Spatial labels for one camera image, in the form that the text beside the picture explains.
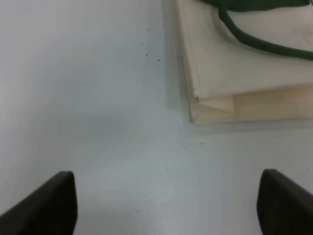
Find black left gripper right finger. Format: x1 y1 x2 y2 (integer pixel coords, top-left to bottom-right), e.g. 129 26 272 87
256 169 313 235

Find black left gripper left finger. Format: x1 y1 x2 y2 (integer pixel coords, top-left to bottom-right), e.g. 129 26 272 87
0 171 78 235

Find white linen bag green handles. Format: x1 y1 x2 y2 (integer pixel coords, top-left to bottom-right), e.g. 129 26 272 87
176 0 313 124

